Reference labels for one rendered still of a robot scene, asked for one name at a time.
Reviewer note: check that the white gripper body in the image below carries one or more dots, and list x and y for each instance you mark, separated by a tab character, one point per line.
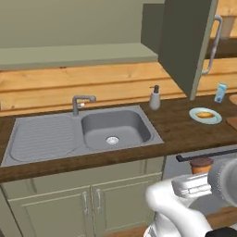
191	185

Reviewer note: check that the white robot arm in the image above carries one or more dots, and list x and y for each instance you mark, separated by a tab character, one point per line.
172	213

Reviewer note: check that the jam jar with brown lid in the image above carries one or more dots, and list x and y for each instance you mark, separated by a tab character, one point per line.
201	166

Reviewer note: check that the green lower cabinet door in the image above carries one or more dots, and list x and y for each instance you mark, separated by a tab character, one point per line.
123	203
46	216

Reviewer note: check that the golden croissant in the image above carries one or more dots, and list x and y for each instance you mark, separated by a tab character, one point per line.
205	115

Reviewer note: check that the wooden cutting board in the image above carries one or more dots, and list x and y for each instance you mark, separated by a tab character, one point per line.
233	122

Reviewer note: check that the olive green cabinet door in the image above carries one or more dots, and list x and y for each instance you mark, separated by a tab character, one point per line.
185	43

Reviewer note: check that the olive green upper cabinet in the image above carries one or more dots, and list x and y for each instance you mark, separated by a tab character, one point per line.
74	31

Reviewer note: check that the grey dishwasher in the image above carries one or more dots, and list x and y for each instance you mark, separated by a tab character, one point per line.
179	171

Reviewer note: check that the light blue plate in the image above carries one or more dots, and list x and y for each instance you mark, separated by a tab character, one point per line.
197	118

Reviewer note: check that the grey soap dispenser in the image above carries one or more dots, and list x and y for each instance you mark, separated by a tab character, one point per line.
155	100

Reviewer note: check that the blue and white carton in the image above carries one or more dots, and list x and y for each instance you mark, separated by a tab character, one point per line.
220	92

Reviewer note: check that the green false drawer front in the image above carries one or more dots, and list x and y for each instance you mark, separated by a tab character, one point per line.
92	174

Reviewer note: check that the grey steel sink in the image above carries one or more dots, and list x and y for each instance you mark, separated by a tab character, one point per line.
92	135

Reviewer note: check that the grey sink tap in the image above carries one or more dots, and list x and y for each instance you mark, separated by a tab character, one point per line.
76	105

